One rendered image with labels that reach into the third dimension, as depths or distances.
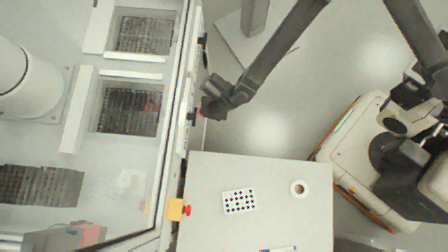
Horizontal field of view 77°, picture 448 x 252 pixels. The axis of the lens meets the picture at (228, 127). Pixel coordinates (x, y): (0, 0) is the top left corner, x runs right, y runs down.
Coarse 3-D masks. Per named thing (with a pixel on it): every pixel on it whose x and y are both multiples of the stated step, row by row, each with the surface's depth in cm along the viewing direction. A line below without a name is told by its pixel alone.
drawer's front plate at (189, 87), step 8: (192, 88) 110; (184, 96) 103; (184, 104) 102; (184, 112) 102; (184, 120) 101; (184, 128) 102; (184, 136) 103; (176, 144) 99; (176, 152) 98; (184, 152) 106
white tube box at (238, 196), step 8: (224, 192) 107; (232, 192) 107; (240, 192) 110; (248, 192) 107; (224, 200) 106; (232, 200) 109; (240, 200) 106; (248, 200) 106; (224, 208) 105; (232, 208) 109; (240, 208) 105; (248, 208) 109; (256, 208) 105
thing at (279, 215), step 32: (192, 160) 114; (224, 160) 114; (256, 160) 114; (288, 160) 114; (192, 192) 111; (256, 192) 110; (288, 192) 110; (320, 192) 110; (192, 224) 108; (224, 224) 107; (256, 224) 107; (288, 224) 107; (320, 224) 107
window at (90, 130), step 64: (0, 0) 26; (64, 0) 35; (128, 0) 53; (0, 64) 26; (64, 64) 36; (128, 64) 56; (0, 128) 27; (64, 128) 37; (128, 128) 59; (0, 192) 28; (64, 192) 38; (128, 192) 62
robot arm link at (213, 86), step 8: (208, 80) 84; (216, 80) 83; (224, 80) 86; (200, 88) 85; (208, 88) 84; (216, 88) 85; (224, 88) 84; (232, 88) 87; (208, 96) 86; (216, 96) 86; (232, 96) 84; (240, 96) 81; (240, 104) 83
